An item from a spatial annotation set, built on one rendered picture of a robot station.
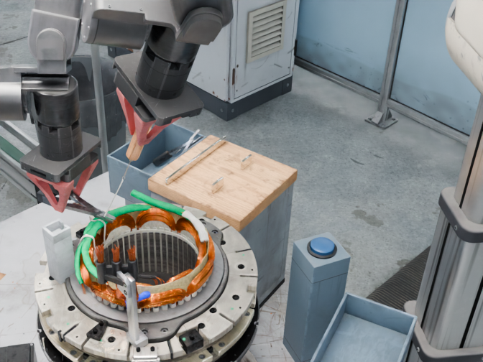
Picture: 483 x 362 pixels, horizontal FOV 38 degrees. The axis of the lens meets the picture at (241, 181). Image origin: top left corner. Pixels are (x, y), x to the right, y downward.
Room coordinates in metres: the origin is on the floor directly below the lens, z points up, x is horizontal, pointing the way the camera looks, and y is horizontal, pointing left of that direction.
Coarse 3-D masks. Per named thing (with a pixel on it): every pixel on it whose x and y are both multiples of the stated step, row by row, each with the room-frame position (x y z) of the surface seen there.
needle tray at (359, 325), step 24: (336, 312) 0.71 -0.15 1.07; (360, 312) 0.74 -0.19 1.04; (384, 312) 0.73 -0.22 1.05; (336, 336) 0.70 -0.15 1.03; (360, 336) 0.70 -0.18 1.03; (384, 336) 0.71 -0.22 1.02; (408, 336) 0.67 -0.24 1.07; (312, 360) 0.62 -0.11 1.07; (336, 360) 0.66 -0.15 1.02; (360, 360) 0.66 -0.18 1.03; (384, 360) 0.66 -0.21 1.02
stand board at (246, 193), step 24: (168, 168) 1.05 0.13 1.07; (192, 168) 1.05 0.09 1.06; (216, 168) 1.06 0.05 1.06; (240, 168) 1.06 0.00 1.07; (264, 168) 1.06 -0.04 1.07; (288, 168) 1.07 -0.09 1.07; (168, 192) 0.99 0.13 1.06; (192, 192) 0.98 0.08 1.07; (216, 192) 0.98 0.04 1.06; (240, 192) 0.99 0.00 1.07; (264, 192) 0.99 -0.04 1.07; (216, 216) 0.93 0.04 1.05; (240, 216) 0.92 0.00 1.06
